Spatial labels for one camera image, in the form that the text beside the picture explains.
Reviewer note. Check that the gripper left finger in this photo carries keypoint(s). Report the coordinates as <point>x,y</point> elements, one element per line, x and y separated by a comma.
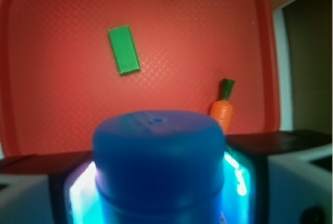
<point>52,188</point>

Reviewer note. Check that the orange toy carrot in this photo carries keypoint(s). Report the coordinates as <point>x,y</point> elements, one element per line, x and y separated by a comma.
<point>222,110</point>

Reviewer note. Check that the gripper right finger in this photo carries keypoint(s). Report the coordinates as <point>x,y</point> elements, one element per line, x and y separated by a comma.
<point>278,177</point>

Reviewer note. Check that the green rectangular block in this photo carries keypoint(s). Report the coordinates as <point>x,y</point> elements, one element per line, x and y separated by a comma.
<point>124,50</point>

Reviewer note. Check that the blue toy bottle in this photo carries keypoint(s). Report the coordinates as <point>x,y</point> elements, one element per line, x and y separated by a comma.
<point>159,167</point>

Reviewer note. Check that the red plastic tray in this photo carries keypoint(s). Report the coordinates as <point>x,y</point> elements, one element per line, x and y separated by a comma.
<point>59,78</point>

